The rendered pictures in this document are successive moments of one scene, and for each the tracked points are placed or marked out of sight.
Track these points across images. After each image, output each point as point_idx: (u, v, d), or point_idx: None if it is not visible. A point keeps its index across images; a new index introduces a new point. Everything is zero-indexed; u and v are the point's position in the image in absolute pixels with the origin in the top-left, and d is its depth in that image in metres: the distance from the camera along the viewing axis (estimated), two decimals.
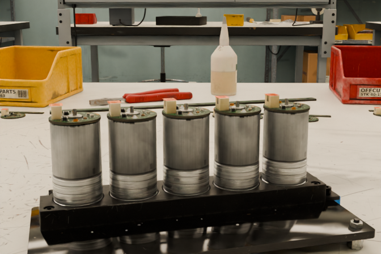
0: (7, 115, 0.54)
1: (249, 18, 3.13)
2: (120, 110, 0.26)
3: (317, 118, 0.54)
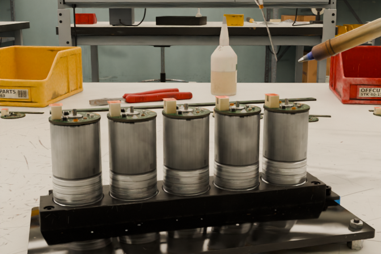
0: (7, 115, 0.54)
1: (249, 18, 3.13)
2: (120, 110, 0.26)
3: (317, 118, 0.54)
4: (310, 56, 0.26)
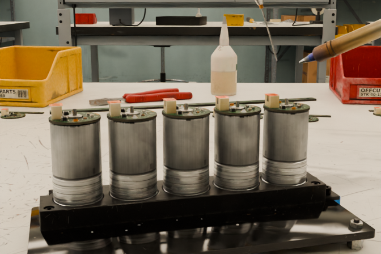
0: (7, 115, 0.54)
1: (249, 18, 3.13)
2: (120, 110, 0.26)
3: (317, 118, 0.54)
4: (311, 57, 0.26)
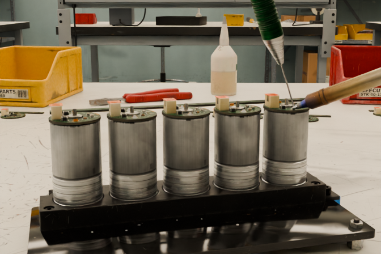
0: (7, 115, 0.54)
1: (249, 18, 3.13)
2: (120, 110, 0.26)
3: (317, 118, 0.54)
4: (304, 104, 0.27)
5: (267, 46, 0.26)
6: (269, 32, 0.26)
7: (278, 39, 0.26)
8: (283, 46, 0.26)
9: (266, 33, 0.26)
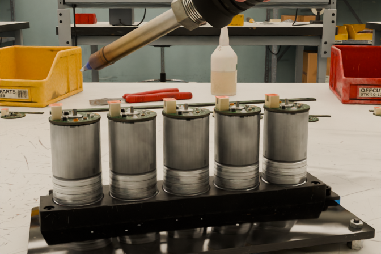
0: (7, 115, 0.54)
1: (249, 18, 3.13)
2: (120, 110, 0.26)
3: (317, 118, 0.54)
4: (88, 65, 0.24)
5: None
6: None
7: None
8: None
9: None
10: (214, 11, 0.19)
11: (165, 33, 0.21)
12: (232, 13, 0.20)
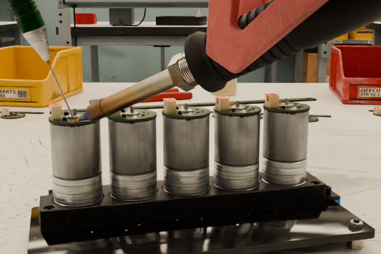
0: (7, 115, 0.54)
1: None
2: (120, 110, 0.26)
3: (317, 118, 0.54)
4: (85, 115, 0.24)
5: (26, 39, 0.23)
6: (22, 23, 0.23)
7: (35, 32, 0.23)
8: (44, 41, 0.23)
9: (21, 24, 0.23)
10: (209, 77, 0.20)
11: (161, 92, 0.22)
12: (226, 80, 0.20)
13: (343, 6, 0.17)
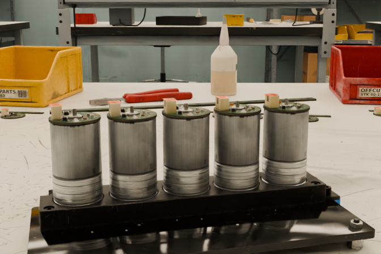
0: (7, 115, 0.54)
1: (249, 18, 3.13)
2: (120, 110, 0.26)
3: (317, 118, 0.54)
4: None
5: None
6: None
7: None
8: None
9: None
10: None
11: None
12: None
13: None
